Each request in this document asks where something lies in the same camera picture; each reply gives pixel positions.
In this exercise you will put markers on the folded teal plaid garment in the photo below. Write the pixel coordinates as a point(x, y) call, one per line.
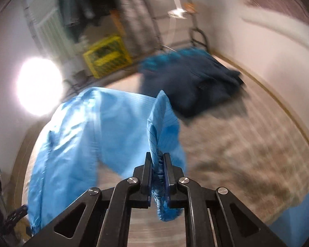
point(159, 60)

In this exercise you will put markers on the folded dark blue garment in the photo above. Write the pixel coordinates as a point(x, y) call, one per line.
point(195, 90)

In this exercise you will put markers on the small teddy bear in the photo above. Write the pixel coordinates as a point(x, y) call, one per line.
point(190, 7)

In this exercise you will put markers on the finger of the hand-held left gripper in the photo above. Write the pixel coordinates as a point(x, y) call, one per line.
point(16, 212)

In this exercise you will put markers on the yellow green patterned box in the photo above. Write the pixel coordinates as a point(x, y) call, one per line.
point(105, 56)

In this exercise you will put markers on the light blue work coat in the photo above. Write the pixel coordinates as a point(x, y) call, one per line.
point(92, 123)

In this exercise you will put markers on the green striped wall hanging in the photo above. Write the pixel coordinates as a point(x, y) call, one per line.
point(51, 36)

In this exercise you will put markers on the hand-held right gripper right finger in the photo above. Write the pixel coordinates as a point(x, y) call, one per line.
point(168, 177)

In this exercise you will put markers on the black metal clothes rack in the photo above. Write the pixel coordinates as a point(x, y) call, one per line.
point(74, 82)

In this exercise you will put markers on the yellow scarf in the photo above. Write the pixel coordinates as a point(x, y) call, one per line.
point(117, 20)

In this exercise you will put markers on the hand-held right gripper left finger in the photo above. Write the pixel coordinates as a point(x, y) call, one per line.
point(146, 175)

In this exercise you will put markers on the black metal loop rail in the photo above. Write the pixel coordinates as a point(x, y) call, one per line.
point(198, 28)

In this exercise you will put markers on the dark green jacket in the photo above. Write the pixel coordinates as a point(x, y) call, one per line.
point(69, 5)

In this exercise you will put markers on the grey plaid coat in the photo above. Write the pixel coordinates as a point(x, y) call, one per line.
point(136, 12)

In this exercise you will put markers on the plaid blanket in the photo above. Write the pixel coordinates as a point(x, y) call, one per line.
point(247, 159)

